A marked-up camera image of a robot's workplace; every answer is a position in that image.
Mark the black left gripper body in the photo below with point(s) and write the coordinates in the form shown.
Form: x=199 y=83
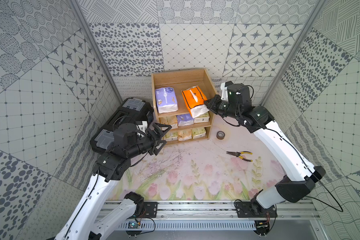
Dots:
x=152 y=137

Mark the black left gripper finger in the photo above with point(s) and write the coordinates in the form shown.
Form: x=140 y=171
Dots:
x=161 y=130
x=158 y=147

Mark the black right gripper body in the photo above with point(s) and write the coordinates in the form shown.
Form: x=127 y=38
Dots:
x=224 y=109

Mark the yellow-orange tissue pack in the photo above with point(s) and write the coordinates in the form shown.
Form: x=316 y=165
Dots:
x=171 y=120

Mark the orange tissue pack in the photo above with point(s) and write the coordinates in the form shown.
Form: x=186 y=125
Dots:
x=195 y=101

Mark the small purple tissue pack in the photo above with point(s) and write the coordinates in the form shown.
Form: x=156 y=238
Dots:
x=185 y=120

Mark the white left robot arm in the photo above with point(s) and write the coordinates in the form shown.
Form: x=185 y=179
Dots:
x=111 y=166

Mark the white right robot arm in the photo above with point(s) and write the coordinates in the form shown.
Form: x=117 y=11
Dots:
x=301 y=175

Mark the green tissue pack middle shelf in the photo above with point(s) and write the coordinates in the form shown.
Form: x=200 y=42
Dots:
x=204 y=118

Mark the yellow tissue pack bottom middle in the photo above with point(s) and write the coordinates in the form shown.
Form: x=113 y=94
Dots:
x=185 y=135

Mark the green tissue pack bottom right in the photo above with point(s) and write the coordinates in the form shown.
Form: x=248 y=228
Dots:
x=198 y=133

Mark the wooden three-tier shelf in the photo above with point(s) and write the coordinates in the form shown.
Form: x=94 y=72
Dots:
x=179 y=81

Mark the grey tape roll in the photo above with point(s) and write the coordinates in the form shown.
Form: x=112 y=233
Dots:
x=220 y=135

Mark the black plastic toolbox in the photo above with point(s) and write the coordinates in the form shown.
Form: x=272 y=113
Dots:
x=132 y=111

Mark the green circuit board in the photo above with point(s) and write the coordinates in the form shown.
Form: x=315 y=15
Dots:
x=134 y=225

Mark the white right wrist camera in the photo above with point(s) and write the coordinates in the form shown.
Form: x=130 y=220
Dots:
x=224 y=88

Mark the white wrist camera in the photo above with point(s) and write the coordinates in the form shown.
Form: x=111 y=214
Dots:
x=224 y=88
x=142 y=126

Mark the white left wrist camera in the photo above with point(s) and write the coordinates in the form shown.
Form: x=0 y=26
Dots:
x=142 y=126

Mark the yellow-handled pliers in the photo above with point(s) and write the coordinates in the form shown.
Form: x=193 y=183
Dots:
x=240 y=155

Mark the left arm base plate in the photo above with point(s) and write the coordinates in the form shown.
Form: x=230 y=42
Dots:
x=146 y=210

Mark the white slotted cable duct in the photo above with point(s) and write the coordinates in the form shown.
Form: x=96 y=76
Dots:
x=185 y=225

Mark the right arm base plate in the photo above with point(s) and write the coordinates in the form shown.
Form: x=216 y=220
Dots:
x=252 y=210

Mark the aluminium mounting rail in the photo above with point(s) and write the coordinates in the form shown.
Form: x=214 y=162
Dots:
x=224 y=210

